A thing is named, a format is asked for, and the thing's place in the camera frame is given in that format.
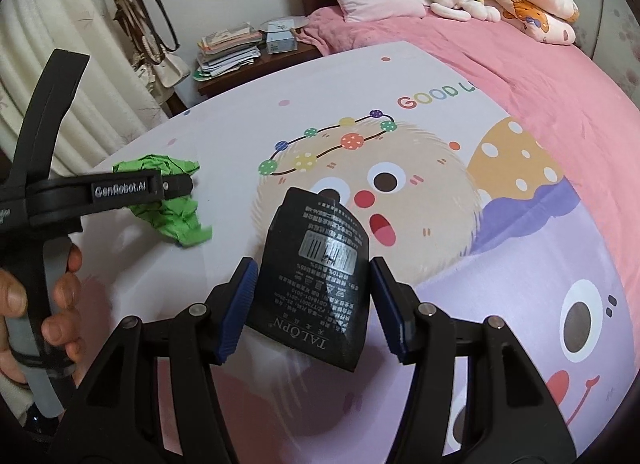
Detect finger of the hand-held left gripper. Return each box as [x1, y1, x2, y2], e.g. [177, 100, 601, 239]
[160, 171, 195, 203]

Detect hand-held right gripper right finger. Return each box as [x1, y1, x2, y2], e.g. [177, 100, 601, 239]
[369, 256, 579, 464]

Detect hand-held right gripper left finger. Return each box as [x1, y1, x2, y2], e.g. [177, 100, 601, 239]
[49, 256, 259, 464]

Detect green paper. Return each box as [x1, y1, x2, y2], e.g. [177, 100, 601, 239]
[112, 154, 213, 249]

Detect black packet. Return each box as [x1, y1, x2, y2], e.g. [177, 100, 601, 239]
[243, 187, 372, 372]

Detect person's left hand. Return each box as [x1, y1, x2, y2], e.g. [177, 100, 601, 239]
[0, 243, 84, 395]

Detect cartoon printed tablecloth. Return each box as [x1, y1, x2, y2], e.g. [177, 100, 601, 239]
[67, 40, 640, 460]

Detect cream handbag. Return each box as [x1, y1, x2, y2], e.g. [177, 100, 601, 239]
[150, 51, 192, 91]

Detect brown wooden nightstand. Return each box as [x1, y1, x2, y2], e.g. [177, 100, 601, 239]
[195, 39, 323, 112]

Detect stack of books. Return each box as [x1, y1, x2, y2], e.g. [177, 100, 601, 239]
[195, 22, 263, 79]

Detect small blue white box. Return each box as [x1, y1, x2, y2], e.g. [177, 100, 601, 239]
[265, 29, 299, 54]

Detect pink blanket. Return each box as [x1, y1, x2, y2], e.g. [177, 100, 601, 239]
[300, 6, 640, 155]

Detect white pink plush toy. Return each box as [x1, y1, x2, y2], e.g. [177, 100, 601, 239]
[430, 0, 473, 21]

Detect bear printed folded quilt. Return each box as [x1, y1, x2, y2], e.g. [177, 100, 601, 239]
[480, 0, 581, 46]

